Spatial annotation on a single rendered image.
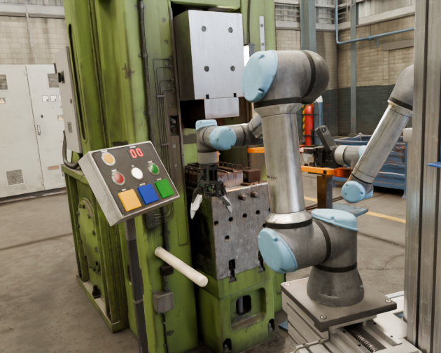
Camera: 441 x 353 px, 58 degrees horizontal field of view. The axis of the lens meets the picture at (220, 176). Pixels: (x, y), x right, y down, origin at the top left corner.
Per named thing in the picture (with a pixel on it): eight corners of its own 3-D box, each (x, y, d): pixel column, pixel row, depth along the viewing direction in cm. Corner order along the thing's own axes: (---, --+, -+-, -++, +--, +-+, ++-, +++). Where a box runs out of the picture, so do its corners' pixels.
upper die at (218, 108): (239, 115, 200) (238, 97, 199) (205, 119, 190) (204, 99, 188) (198, 116, 235) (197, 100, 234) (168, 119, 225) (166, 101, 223)
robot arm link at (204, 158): (194, 151, 143) (216, 149, 145) (196, 164, 144) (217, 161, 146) (200, 153, 136) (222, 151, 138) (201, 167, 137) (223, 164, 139)
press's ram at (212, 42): (259, 95, 206) (255, 14, 198) (194, 99, 186) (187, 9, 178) (216, 99, 241) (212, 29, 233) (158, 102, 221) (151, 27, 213)
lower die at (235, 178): (243, 184, 207) (242, 168, 205) (210, 190, 197) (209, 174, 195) (203, 174, 242) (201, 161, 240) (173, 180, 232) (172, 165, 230)
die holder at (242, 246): (275, 260, 218) (271, 181, 210) (217, 281, 198) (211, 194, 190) (220, 235, 265) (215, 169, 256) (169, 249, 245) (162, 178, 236)
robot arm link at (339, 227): (367, 260, 103) (368, 211, 101) (327, 273, 98) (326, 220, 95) (336, 246, 114) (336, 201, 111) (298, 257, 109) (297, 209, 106)
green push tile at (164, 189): (175, 193, 168) (167, 178, 168) (163, 198, 161) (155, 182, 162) (172, 195, 169) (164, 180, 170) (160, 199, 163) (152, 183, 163)
